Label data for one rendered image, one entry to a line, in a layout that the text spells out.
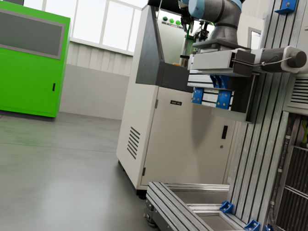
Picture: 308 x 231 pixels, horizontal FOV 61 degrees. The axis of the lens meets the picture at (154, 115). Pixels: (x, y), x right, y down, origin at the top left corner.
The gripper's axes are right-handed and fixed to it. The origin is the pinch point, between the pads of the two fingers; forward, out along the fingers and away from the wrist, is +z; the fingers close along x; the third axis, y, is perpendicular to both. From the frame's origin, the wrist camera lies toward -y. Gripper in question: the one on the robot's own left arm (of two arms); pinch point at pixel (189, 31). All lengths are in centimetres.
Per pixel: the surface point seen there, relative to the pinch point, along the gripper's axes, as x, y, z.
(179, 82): -5.3, 36.2, 17.7
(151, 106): -22, 54, 23
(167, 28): -23.9, -32.2, 11.5
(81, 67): -276, -239, 174
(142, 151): -31, 74, 45
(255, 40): 48, -41, 36
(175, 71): -7.3, 33.1, 10.6
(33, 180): -102, 103, 43
